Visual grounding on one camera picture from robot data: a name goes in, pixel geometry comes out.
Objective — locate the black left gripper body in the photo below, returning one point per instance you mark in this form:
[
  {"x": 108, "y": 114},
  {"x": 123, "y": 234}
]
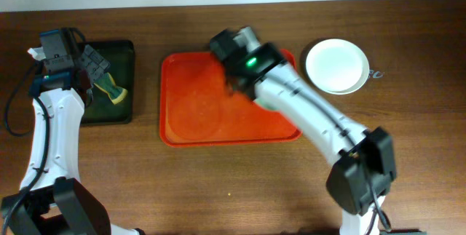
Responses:
[{"x": 92, "y": 65}]

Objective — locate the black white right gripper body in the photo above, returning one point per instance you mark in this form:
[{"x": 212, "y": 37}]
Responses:
[{"x": 231, "y": 89}]

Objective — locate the yellow green sponge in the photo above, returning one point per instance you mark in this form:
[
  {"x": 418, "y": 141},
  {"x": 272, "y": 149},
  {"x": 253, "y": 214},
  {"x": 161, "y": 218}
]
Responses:
[{"x": 115, "y": 93}]

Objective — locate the light green plate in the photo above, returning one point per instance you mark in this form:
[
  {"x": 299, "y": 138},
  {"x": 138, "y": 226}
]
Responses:
[{"x": 268, "y": 104}]

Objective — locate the white plate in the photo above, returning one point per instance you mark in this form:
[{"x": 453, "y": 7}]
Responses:
[{"x": 336, "y": 64}]

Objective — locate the light blue plate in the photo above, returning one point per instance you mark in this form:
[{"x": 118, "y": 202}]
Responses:
[{"x": 347, "y": 91}]

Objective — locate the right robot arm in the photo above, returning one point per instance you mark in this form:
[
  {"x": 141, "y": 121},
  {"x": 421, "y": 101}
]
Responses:
[{"x": 362, "y": 161}]

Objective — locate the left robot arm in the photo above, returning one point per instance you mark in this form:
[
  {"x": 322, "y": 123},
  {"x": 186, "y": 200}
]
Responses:
[{"x": 51, "y": 199}]

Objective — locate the black rectangular water tray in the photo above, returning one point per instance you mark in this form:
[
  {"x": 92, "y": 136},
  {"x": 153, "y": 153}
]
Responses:
[{"x": 121, "y": 55}]

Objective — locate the red plastic tray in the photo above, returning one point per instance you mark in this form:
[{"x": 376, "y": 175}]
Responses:
[{"x": 197, "y": 108}]

